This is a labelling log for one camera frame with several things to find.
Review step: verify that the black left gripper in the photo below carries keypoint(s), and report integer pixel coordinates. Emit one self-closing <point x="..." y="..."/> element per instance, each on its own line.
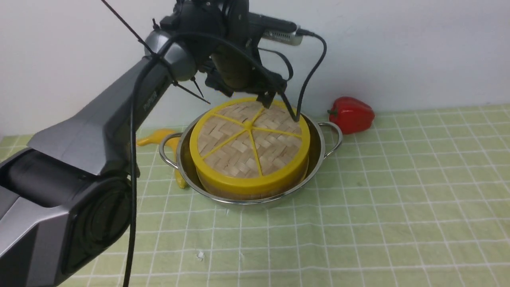
<point x="237" y="67"/>

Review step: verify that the woven bamboo steamer lid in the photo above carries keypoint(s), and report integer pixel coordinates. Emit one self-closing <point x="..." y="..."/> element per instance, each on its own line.
<point x="241" y="137"/>

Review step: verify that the bamboo steamer basket yellow rim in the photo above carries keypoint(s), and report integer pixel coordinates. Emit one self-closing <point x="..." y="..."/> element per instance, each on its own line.
<point x="253" y="188"/>

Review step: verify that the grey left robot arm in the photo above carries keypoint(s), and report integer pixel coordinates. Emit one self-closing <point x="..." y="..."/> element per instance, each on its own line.
<point x="70" y="195"/>

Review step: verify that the stainless steel pot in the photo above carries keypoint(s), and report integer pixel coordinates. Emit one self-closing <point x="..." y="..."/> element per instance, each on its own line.
<point x="184" y="164"/>

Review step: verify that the red bell pepper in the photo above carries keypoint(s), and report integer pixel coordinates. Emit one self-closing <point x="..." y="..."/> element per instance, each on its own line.
<point x="351" y="115"/>

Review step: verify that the yellow banana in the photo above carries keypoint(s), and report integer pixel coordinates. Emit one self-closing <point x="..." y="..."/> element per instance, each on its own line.
<point x="155" y="138"/>

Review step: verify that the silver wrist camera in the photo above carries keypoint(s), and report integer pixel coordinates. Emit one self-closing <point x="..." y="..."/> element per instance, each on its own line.
<point x="274" y="29"/>

